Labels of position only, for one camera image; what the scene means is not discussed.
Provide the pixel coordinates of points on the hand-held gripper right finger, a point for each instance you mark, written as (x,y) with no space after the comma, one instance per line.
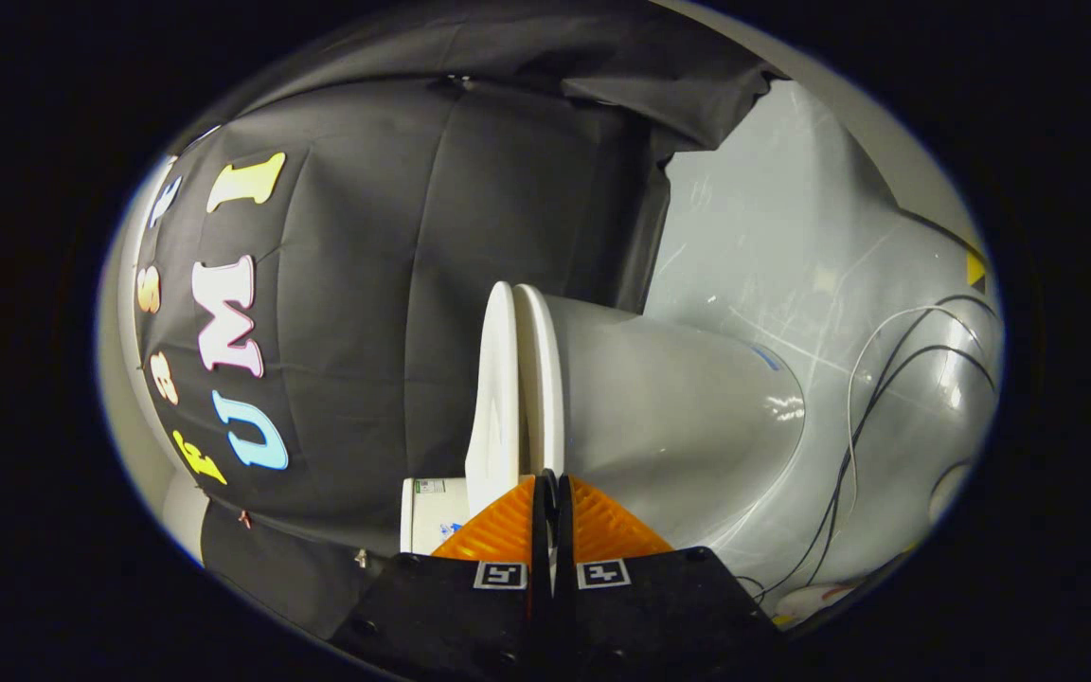
(640,625)

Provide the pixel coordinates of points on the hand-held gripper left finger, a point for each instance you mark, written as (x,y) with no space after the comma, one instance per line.
(470,625)

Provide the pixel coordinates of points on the white toilet lid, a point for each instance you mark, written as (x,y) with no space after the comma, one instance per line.
(496,398)

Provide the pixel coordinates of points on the white ceramic toilet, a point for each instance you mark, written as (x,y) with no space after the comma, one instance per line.
(678,417)

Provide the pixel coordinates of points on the white toilet seat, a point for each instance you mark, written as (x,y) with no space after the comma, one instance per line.
(542,379)

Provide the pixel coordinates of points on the black backdrop cloth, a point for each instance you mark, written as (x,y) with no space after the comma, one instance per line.
(366,284)

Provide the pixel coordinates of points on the yellow black floor tape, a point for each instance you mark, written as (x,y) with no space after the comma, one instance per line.
(976,270)

